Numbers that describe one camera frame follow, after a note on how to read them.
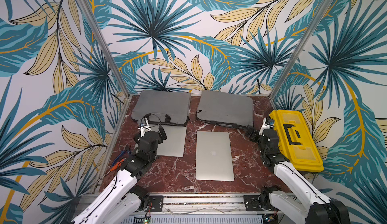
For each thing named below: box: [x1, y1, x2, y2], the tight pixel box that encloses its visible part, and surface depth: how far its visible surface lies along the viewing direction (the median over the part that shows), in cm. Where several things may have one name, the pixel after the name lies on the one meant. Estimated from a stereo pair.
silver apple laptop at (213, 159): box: [195, 131, 235, 182], surface depth 92 cm
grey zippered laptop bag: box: [131, 90, 192, 127], surface depth 112 cm
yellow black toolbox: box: [269, 109, 325, 173], surface depth 79 cm
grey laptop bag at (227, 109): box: [196, 90, 254, 129], surface depth 109 cm
